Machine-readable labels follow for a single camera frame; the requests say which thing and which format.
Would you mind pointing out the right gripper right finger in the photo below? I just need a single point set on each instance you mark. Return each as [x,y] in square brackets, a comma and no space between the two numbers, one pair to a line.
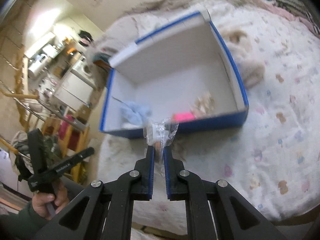
[176,188]

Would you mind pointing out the white kitchen cabinet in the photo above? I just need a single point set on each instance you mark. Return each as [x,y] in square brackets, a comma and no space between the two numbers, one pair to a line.
[72,92]

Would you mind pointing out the blue white cardboard box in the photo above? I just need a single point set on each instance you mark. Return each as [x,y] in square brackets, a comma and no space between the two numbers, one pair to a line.
[168,69]

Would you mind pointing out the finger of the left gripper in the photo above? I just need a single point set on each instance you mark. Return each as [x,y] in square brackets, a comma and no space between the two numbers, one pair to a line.
[58,170]

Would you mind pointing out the white washing machine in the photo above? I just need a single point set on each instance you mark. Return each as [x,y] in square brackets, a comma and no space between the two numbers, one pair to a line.
[81,69]

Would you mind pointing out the beige lace scrunchie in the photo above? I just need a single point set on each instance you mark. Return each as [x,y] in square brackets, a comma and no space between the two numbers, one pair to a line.
[203,106]

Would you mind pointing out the pink octopus squishy toy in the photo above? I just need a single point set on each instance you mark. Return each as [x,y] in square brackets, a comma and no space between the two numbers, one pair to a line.
[183,117]

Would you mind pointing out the white fluffy plush toy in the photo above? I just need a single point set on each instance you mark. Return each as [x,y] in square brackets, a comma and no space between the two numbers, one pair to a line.
[250,68]

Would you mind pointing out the person's left hand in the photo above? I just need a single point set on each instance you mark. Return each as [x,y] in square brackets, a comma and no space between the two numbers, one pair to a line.
[47,205]

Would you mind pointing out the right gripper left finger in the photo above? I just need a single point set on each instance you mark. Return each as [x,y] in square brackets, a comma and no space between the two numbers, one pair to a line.
[143,185]

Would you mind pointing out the clear plastic bag item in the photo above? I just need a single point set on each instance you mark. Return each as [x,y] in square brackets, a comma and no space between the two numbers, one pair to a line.
[160,134]

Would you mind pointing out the black white striped cloth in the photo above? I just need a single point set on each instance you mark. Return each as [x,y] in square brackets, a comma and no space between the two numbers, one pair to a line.
[300,11]

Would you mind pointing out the light blue plush toy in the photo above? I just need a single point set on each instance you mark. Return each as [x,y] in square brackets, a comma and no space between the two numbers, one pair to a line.
[135,114]

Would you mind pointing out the teal orange hanging towel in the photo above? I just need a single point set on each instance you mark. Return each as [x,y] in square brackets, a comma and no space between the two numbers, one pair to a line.
[102,60]

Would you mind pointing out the white patterned bed quilt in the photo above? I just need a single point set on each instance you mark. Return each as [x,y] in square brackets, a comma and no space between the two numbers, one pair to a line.
[273,158]

